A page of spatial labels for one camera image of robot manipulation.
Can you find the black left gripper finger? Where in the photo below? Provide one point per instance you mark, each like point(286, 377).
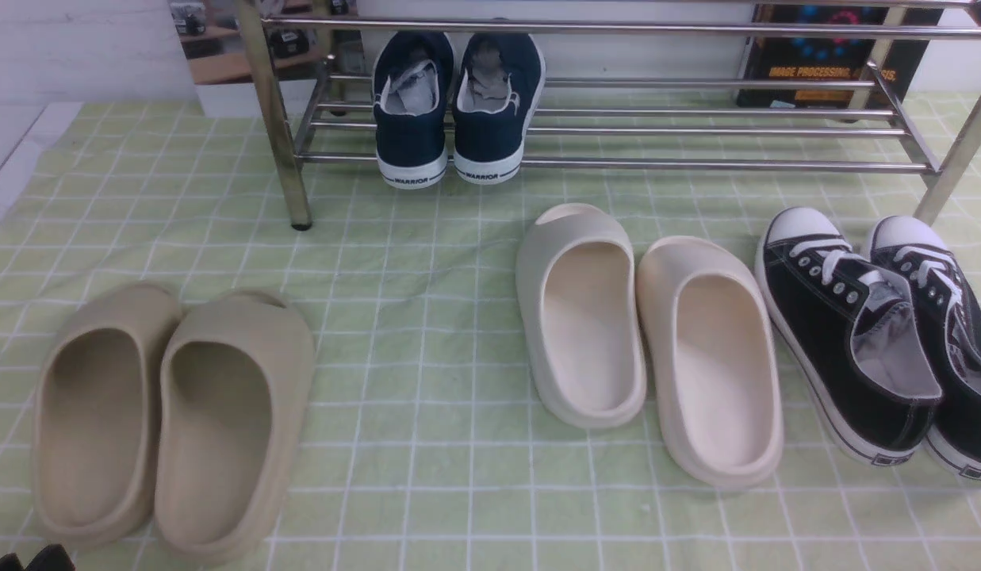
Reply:
point(10, 562)

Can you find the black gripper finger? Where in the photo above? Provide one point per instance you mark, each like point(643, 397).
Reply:
point(51, 558)

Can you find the black canvas sneaker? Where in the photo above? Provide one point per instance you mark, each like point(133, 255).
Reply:
point(949, 327)
point(851, 327)

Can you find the stainless steel shoe rack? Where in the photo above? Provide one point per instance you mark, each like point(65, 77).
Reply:
point(291, 148)

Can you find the left tan foam slide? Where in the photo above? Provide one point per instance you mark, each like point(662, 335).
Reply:
point(97, 415)

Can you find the tan foam slide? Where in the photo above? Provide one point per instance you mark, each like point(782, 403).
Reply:
point(235, 383)
point(97, 415)

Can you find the right tan foam slide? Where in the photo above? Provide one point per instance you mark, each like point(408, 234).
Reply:
point(235, 383)

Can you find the green checkered tablecloth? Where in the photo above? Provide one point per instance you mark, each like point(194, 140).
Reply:
point(425, 446)

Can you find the mirror panel with reflection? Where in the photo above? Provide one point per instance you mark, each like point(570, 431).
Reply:
point(210, 35)

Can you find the left cream foam slide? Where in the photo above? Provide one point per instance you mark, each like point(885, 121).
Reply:
point(574, 277)

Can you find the cream foam slide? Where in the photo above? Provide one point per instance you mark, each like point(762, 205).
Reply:
point(714, 365)
point(574, 277)

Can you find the left navy blue sneaker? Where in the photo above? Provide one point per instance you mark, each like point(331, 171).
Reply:
point(412, 79)

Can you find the navy blue sneaker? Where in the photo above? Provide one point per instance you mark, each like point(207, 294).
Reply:
point(412, 79)
point(503, 76)

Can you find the right navy blue sneaker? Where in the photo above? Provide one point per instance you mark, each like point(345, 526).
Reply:
point(503, 76)

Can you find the right cream foam slide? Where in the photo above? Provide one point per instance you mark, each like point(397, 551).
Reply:
point(714, 365)

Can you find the black image processing book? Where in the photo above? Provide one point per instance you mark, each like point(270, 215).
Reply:
point(814, 58)

